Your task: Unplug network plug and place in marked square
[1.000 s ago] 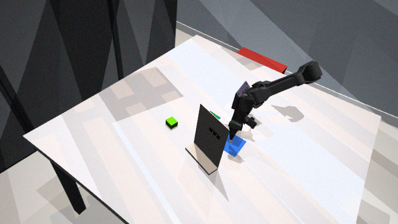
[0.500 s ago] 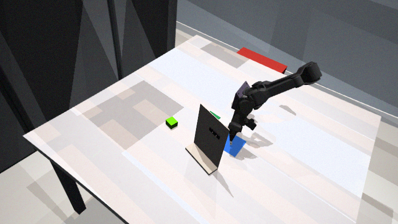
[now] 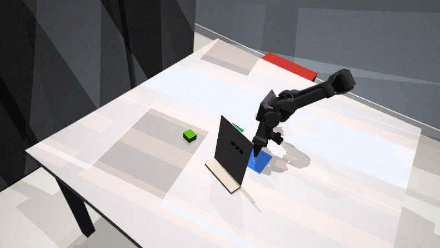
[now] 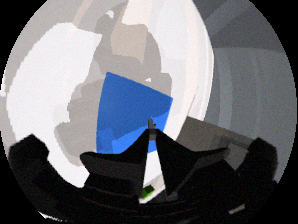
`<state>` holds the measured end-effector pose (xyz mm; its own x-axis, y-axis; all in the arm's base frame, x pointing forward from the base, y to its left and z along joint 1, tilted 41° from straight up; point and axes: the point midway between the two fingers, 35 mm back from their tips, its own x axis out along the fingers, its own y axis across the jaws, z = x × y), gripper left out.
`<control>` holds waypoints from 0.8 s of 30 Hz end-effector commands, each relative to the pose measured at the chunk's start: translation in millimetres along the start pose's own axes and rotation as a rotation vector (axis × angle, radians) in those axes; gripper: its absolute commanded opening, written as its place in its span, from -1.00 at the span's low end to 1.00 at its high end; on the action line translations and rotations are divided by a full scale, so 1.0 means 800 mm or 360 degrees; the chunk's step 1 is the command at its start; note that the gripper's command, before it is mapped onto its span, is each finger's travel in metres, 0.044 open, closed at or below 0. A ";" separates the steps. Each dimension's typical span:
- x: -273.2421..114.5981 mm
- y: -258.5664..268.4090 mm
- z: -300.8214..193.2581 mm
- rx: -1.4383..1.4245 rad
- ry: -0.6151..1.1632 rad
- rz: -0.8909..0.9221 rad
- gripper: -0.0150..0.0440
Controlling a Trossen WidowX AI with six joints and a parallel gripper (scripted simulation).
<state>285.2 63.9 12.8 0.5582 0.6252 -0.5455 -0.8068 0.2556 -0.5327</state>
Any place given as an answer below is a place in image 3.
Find blue flat square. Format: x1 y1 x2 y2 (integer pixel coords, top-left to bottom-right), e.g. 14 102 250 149
247 149 272 173

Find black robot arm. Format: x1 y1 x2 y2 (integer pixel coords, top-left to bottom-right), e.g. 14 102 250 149
261 68 356 145

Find small green block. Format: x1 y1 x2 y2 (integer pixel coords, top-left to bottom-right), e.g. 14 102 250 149
183 129 197 143

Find grey panel with sockets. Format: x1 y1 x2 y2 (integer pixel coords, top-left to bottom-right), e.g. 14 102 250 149
205 115 254 194

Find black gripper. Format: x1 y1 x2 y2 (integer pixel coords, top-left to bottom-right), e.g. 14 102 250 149
252 121 272 157

